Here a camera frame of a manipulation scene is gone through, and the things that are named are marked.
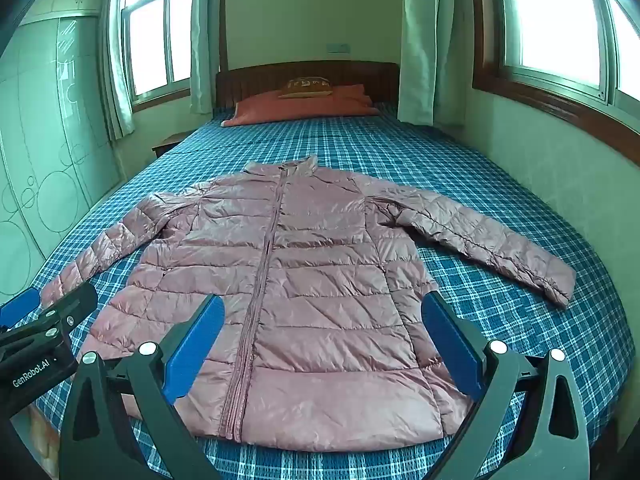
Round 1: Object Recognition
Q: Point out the wooden headboard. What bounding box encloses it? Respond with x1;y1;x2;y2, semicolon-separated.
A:
215;61;401;111

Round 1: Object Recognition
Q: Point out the wooden framed window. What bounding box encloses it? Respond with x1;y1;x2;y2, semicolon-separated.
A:
469;0;640;167

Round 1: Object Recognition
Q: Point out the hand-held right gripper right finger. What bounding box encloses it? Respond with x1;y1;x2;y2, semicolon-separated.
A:
422;291;592;480

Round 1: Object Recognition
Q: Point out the dark wooden nightstand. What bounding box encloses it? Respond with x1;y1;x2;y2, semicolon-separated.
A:
151;130;194;162

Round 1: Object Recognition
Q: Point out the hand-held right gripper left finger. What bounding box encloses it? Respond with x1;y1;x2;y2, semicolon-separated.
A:
59;294;226;480

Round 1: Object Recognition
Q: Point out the white framed window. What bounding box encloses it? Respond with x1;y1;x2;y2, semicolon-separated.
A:
119;0;198;107

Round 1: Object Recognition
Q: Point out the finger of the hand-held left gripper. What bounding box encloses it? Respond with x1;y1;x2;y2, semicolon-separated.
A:
0;287;42;330
0;282;99;356

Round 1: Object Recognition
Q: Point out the brown patterned cushion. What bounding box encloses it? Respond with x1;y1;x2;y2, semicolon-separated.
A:
278;77;333;98

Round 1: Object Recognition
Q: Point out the bed with blue plaid sheet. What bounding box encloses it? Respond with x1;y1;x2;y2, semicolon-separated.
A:
10;102;636;480

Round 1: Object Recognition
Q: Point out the pink puffer jacket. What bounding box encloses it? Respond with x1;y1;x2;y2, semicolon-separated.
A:
40;155;578;453

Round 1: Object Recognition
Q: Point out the pale green curtain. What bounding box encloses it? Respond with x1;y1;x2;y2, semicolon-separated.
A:
99;0;137;142
397;0;473;128
188;0;229;116

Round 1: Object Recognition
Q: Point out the orange pillow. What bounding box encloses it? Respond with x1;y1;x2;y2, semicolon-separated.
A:
221;85;381;127

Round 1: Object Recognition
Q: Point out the pale patterned wardrobe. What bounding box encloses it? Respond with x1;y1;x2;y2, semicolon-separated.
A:
0;0;125;303

